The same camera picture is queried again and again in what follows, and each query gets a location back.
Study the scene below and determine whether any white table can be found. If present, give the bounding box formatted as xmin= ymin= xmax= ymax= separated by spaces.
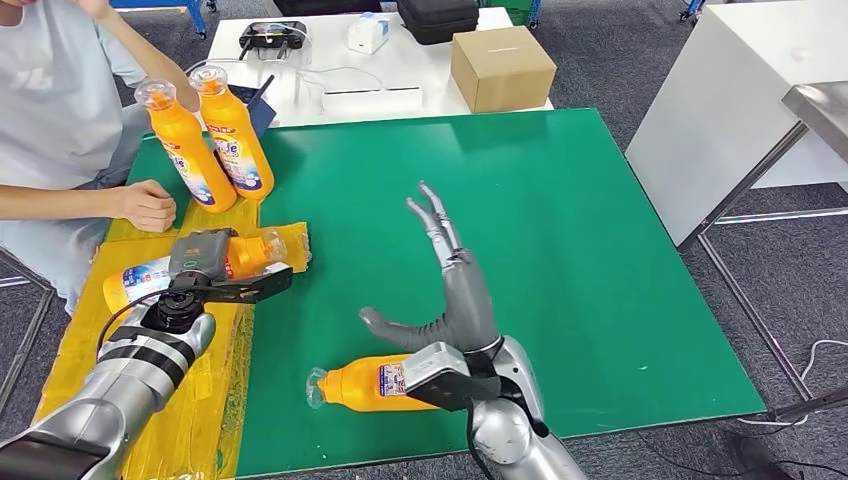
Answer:
xmin=185 ymin=6 xmax=554 ymax=134

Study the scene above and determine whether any black bag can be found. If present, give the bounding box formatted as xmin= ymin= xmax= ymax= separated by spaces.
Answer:
xmin=273 ymin=0 xmax=384 ymax=17

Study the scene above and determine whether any yellow tape patch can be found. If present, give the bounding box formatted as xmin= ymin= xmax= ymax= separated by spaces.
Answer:
xmin=33 ymin=195 xmax=313 ymax=480

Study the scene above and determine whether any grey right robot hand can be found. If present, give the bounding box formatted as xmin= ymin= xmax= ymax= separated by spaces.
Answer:
xmin=358 ymin=182 xmax=503 ymax=356

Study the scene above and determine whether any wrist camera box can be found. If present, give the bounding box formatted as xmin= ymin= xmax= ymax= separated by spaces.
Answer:
xmin=402 ymin=341 xmax=501 ymax=413
xmin=201 ymin=266 xmax=294 ymax=306

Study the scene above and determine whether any green table mat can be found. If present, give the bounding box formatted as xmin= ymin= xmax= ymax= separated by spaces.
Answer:
xmin=125 ymin=107 xmax=768 ymax=478

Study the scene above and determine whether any small white tissue box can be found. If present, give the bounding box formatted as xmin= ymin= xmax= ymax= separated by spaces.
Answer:
xmin=347 ymin=11 xmax=391 ymax=56

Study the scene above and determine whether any grey metal table frame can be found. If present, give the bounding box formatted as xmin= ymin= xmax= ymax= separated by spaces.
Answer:
xmin=677 ymin=120 xmax=848 ymax=425

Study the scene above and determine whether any dark blue tablet case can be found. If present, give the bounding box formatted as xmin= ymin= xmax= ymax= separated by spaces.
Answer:
xmin=228 ymin=74 xmax=278 ymax=140

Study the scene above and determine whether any white cabinet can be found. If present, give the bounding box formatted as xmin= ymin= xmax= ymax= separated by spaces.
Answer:
xmin=625 ymin=0 xmax=848 ymax=248

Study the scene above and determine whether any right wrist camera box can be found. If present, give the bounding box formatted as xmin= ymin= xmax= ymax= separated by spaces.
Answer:
xmin=402 ymin=341 xmax=501 ymax=413

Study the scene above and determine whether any orange detergent bottle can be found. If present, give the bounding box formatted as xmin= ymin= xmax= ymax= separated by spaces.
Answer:
xmin=102 ymin=228 xmax=289 ymax=316
xmin=188 ymin=64 xmax=276 ymax=202
xmin=305 ymin=354 xmax=442 ymax=413
xmin=134 ymin=78 xmax=238 ymax=215

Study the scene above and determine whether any white floor cable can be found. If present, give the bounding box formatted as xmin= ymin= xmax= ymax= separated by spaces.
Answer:
xmin=737 ymin=339 xmax=848 ymax=429

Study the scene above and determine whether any steel table top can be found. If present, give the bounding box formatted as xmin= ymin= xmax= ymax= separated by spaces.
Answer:
xmin=781 ymin=80 xmax=848 ymax=162

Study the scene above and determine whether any black hard carrying case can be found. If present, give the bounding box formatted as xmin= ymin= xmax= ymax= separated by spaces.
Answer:
xmin=396 ymin=0 xmax=480 ymax=46

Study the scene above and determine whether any blue metal cart frame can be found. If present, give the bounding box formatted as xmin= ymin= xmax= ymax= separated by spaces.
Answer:
xmin=109 ymin=0 xmax=220 ymax=40
xmin=527 ymin=0 xmax=710 ymax=29

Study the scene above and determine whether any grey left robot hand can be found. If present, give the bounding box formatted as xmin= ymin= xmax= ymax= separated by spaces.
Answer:
xmin=167 ymin=228 xmax=238 ymax=283

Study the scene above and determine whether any grey metal chair frame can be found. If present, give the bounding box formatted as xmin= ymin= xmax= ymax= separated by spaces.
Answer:
xmin=0 ymin=246 xmax=58 ymax=419

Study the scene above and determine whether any person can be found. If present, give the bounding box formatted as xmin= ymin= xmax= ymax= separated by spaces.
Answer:
xmin=0 ymin=0 xmax=201 ymax=316

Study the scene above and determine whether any person's right hand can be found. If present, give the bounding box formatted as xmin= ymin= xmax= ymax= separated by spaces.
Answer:
xmin=117 ymin=178 xmax=178 ymax=234

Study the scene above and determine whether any green plastic crate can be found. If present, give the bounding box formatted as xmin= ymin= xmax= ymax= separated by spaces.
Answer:
xmin=476 ymin=0 xmax=535 ymax=26

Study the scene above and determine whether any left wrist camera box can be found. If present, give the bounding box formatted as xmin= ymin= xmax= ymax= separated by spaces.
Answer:
xmin=201 ymin=266 xmax=294 ymax=306

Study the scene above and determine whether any brown cardboard box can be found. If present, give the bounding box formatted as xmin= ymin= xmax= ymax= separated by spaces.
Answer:
xmin=450 ymin=25 xmax=558 ymax=114

